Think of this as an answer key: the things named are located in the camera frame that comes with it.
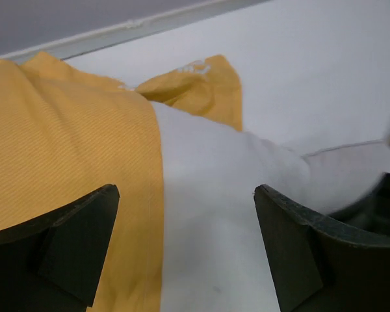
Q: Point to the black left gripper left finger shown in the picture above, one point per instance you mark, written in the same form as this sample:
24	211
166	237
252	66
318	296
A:
54	262

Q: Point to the yellow printed pillowcase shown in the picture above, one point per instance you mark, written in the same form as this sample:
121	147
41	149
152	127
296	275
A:
65	133

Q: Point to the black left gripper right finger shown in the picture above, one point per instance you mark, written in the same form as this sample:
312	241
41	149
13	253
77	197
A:
319	263

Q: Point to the white pillow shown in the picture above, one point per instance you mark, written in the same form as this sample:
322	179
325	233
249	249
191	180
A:
214	257

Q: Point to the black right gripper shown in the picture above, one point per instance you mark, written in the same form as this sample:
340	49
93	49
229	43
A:
372	211

